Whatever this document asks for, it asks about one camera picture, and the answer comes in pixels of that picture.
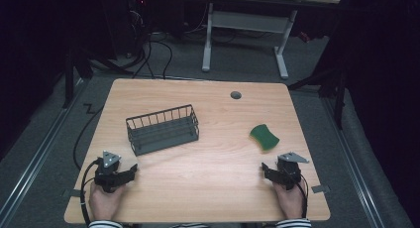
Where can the green sponge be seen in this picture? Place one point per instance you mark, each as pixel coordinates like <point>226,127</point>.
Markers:
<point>264,137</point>

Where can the person's right hand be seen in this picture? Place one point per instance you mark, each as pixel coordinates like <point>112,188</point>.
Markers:
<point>290,203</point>

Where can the round grey table grommet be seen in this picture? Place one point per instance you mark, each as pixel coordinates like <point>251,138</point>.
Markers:
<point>235,95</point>

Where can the black metal stand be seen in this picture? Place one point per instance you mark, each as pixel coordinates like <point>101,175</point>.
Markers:
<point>338,95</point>
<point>69,79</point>

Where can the white-legged wooden desk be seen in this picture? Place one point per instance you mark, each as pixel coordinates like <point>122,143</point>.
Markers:
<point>251,21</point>

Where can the metal floor rail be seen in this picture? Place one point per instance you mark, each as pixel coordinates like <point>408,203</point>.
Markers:
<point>36,155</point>
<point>355,165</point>

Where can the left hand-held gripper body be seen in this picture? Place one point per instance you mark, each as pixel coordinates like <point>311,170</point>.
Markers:
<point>107,175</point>

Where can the black computer tower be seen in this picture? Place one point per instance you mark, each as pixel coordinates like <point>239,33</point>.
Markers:
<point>137,23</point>

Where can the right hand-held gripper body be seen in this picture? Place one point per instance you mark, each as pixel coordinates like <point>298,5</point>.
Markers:
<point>290,171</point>

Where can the person's striped shirt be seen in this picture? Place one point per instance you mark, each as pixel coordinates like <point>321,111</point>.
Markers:
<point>189,225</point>

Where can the person's left hand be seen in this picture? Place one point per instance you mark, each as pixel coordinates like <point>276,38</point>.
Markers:
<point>105,205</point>

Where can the grey tape strip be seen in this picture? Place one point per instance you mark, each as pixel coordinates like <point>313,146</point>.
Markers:
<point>72,192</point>
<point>320,189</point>

